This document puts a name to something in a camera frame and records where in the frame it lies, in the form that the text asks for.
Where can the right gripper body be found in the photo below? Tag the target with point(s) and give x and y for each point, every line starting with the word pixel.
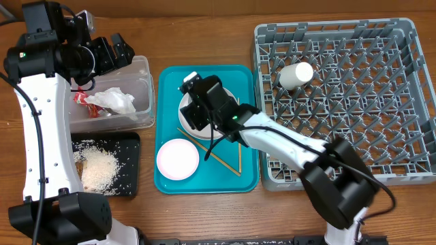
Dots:
pixel 199 117

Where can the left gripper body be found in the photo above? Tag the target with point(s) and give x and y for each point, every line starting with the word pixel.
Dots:
pixel 104 61

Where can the pink plate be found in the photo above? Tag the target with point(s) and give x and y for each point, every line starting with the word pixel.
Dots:
pixel 204 134

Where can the wooden chopstick diagonal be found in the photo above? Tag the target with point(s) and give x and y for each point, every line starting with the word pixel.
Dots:
pixel 212 154

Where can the white napkin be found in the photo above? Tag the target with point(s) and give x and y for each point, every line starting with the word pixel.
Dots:
pixel 113 101

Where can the small pink bowl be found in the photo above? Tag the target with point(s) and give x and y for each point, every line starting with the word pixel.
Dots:
pixel 177 159

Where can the wooden chopstick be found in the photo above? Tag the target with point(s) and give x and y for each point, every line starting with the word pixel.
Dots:
pixel 239 151

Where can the red snack wrapper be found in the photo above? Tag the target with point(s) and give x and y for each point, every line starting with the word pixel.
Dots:
pixel 94 111

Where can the white cup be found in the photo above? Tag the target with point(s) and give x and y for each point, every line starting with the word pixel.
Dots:
pixel 295 75

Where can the food scraps rice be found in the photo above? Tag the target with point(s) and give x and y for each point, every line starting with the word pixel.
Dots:
pixel 103 168

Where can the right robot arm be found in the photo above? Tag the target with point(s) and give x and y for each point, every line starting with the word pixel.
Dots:
pixel 335 178

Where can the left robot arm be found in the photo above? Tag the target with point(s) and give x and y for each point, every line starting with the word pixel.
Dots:
pixel 41 69

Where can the clear plastic bin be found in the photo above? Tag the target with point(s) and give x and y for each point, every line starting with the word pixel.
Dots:
pixel 134 79

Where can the teal plastic tray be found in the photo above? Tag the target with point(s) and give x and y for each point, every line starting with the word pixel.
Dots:
pixel 210 176

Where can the black tray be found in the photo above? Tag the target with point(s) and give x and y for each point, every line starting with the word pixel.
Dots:
pixel 132 139

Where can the grey plastic dish rack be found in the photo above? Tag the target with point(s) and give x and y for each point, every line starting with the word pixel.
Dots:
pixel 370 86

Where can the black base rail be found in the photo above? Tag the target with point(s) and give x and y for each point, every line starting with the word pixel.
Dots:
pixel 297 240

